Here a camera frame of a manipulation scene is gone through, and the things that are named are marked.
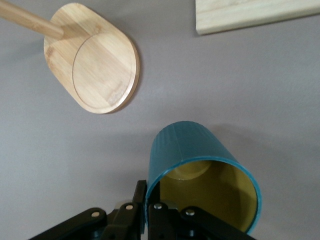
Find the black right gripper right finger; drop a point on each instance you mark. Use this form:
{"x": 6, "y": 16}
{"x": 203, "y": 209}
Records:
{"x": 175, "y": 225}

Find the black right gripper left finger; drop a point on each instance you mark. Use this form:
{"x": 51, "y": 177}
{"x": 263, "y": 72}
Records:
{"x": 125, "y": 220}

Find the dark teal ribbed cup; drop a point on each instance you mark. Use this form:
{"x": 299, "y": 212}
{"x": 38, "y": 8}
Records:
{"x": 190, "y": 145}

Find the wooden mug rack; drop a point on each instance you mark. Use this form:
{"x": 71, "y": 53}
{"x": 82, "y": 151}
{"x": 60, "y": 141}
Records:
{"x": 100, "y": 62}

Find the bamboo cutting board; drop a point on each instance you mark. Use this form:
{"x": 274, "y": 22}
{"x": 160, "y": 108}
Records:
{"x": 250, "y": 15}

